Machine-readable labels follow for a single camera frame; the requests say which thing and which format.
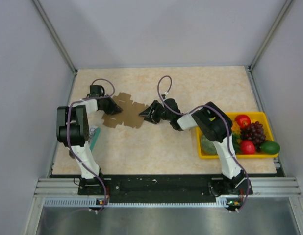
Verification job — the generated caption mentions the green avocado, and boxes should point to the green avocado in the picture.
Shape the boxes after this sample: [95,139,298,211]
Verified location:
[260,141,280,155]

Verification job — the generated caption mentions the white slotted cable duct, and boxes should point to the white slotted cable duct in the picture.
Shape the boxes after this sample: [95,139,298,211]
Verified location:
[44,197,240,209]

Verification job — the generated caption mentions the dark purple grapes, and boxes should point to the dark purple grapes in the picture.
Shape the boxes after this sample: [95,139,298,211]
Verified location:
[240,121,266,152]

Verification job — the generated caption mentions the red tomato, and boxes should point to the red tomato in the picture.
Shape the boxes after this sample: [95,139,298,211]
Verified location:
[240,140,256,155]

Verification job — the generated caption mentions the brown cardboard box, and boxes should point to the brown cardboard box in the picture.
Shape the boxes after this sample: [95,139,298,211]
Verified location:
[102,93,148,129]

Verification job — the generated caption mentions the green melon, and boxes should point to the green melon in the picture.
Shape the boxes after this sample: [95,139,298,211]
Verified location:
[200,135,217,155]

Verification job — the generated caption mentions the red apple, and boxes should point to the red apple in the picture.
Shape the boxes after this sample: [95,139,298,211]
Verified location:
[234,114,251,129]

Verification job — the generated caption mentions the orange pineapple with leaves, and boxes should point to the orange pineapple with leaves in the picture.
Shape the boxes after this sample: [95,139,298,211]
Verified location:
[231,121,241,154]

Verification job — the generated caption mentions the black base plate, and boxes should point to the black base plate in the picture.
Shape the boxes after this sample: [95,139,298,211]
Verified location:
[78,174,253,204]

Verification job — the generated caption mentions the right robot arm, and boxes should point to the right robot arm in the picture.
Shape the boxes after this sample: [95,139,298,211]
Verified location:
[139,98,252,196]

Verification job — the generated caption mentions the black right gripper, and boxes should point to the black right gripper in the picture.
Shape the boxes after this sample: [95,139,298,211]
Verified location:
[139,101,173,124]

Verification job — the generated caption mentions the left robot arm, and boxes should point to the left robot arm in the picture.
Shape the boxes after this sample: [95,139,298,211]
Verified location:
[56,85,123,194]

